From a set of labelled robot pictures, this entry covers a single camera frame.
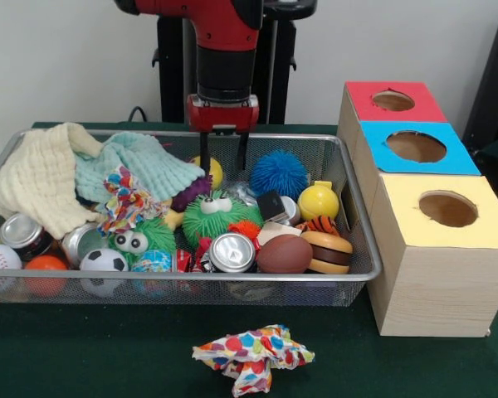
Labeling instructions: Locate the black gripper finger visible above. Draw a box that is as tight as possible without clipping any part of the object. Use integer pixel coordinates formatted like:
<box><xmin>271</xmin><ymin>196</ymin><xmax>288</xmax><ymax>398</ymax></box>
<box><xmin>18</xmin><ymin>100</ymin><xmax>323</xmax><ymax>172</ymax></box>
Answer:
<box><xmin>237</xmin><ymin>130</ymin><xmax>249</xmax><ymax>171</ymax></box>
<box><xmin>199</xmin><ymin>131</ymin><xmax>212</xmax><ymax>174</ymax></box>

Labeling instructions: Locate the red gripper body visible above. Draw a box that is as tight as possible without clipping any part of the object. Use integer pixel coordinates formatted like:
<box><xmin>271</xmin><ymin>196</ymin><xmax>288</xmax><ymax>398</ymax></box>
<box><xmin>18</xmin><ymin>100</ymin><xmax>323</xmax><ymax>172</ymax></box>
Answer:
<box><xmin>186</xmin><ymin>94</ymin><xmax>260</xmax><ymax>133</ymax></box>

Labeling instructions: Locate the teal knitted cloth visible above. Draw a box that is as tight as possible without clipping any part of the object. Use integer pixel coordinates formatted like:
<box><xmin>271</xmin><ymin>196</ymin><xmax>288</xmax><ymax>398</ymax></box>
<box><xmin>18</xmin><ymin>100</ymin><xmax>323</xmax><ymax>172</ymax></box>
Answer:
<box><xmin>73</xmin><ymin>131</ymin><xmax>207</xmax><ymax>204</ymax></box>

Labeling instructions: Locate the polka dot cloth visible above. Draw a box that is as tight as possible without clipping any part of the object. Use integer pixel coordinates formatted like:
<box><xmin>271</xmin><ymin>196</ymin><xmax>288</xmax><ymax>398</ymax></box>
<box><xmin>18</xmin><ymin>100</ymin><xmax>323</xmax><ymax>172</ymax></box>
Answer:
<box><xmin>97</xmin><ymin>164</ymin><xmax>171</xmax><ymax>235</ymax></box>
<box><xmin>192</xmin><ymin>324</ymin><xmax>315</xmax><ymax>398</ymax></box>

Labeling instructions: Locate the cream knitted cloth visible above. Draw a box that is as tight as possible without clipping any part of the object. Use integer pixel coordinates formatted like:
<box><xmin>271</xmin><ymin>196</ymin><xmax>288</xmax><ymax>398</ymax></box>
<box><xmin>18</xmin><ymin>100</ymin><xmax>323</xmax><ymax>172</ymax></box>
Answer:
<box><xmin>0</xmin><ymin>121</ymin><xmax>109</xmax><ymax>240</ymax></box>

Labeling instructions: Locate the shallow clear mesh bin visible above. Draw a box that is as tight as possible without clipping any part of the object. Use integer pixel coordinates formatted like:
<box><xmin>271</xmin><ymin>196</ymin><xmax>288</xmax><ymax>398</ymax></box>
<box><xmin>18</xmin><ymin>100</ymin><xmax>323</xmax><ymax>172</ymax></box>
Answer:
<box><xmin>0</xmin><ymin>128</ymin><xmax>383</xmax><ymax>308</ymax></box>

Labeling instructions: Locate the wooden box with three holes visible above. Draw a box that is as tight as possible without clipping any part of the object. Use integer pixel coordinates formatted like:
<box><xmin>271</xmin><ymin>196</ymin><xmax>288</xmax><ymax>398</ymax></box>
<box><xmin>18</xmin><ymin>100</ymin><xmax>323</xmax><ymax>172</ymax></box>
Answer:
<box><xmin>337</xmin><ymin>80</ymin><xmax>498</xmax><ymax>337</ymax></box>

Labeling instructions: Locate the yellow smiley ball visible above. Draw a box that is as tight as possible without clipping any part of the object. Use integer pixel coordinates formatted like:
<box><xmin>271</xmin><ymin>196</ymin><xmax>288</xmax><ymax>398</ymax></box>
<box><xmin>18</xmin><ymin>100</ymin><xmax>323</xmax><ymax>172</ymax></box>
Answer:
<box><xmin>189</xmin><ymin>156</ymin><xmax>224</xmax><ymax>187</ymax></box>

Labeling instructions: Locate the small blue spiky ball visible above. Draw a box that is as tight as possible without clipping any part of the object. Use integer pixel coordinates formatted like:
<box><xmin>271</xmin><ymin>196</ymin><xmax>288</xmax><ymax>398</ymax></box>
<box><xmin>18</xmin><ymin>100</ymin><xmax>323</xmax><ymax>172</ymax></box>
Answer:
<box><xmin>249</xmin><ymin>150</ymin><xmax>308</xmax><ymax>198</ymax></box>

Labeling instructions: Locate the small green spiky ball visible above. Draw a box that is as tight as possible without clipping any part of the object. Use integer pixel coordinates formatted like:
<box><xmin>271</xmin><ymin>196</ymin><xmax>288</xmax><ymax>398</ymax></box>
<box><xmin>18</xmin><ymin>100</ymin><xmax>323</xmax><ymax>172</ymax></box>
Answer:
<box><xmin>182</xmin><ymin>190</ymin><xmax>263</xmax><ymax>240</ymax></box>

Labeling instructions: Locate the green spiky ball with eyes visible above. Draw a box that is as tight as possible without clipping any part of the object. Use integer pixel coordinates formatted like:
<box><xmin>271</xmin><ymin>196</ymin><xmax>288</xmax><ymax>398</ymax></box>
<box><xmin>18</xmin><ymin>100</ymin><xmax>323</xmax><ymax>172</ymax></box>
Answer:
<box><xmin>107</xmin><ymin>219</ymin><xmax>176</xmax><ymax>266</ymax></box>

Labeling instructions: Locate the brown toy football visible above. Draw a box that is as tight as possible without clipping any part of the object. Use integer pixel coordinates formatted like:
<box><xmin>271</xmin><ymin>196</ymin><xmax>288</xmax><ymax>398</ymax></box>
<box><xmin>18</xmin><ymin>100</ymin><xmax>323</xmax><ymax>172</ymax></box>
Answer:
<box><xmin>256</xmin><ymin>234</ymin><xmax>315</xmax><ymax>274</ymax></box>

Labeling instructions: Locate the wooden burger toy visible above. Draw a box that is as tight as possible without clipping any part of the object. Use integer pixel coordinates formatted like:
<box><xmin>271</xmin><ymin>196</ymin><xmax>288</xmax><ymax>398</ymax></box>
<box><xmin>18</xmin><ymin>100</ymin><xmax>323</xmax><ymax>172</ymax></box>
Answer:
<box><xmin>300</xmin><ymin>230</ymin><xmax>354</xmax><ymax>275</ymax></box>

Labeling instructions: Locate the black and white soccer ball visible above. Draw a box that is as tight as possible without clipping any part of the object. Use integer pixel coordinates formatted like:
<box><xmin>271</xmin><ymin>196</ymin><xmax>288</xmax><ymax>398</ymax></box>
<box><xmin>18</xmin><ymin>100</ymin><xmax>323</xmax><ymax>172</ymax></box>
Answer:
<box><xmin>79</xmin><ymin>247</ymin><xmax>129</xmax><ymax>298</ymax></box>

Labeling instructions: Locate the black upright panel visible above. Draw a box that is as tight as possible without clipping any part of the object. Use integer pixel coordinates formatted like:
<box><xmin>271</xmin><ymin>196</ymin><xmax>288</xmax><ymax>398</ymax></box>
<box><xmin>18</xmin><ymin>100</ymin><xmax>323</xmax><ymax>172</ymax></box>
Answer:
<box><xmin>461</xmin><ymin>7</ymin><xmax>498</xmax><ymax>146</ymax></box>

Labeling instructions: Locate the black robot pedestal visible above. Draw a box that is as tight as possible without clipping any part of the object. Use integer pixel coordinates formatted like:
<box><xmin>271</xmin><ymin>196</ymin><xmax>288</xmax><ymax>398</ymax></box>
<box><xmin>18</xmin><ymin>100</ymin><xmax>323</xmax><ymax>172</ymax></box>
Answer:
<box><xmin>151</xmin><ymin>0</ymin><xmax>319</xmax><ymax>124</ymax></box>

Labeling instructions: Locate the black looped cable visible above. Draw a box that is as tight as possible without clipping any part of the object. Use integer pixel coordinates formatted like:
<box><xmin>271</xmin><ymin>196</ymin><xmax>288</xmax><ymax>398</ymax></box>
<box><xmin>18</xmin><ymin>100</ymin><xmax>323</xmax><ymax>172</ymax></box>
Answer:
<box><xmin>126</xmin><ymin>105</ymin><xmax>163</xmax><ymax>124</ymax></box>

